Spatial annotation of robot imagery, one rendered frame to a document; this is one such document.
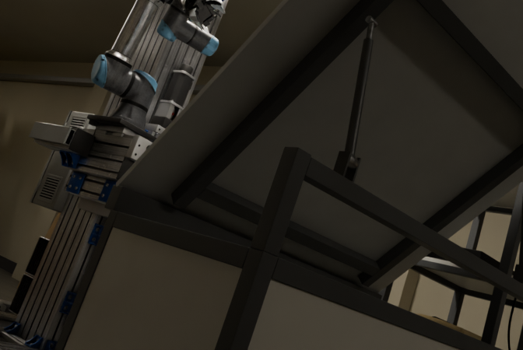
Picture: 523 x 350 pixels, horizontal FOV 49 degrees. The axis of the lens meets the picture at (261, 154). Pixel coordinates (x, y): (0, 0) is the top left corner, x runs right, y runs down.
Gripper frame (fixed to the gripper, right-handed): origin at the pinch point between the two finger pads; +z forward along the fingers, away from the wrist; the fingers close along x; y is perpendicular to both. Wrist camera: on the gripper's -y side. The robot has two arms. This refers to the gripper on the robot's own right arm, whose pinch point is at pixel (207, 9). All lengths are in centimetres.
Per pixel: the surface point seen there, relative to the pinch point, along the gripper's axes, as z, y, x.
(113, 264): 53, 19, 58
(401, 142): 40, 53, -22
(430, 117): 43, 50, -32
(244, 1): -238, 88, -55
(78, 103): -522, 167, 131
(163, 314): 78, 20, 50
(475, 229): -9, 162, -50
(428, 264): 24, 120, -15
